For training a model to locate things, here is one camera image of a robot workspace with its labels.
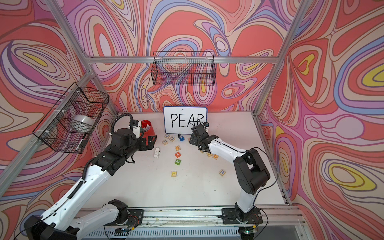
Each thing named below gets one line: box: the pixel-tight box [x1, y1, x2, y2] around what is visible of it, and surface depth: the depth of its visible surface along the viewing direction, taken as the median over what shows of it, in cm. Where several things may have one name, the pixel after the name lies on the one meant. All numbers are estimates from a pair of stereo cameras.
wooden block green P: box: [171, 170, 178, 177], surface depth 89 cm
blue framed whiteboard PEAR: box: [163, 106, 208, 134], surface depth 101 cm
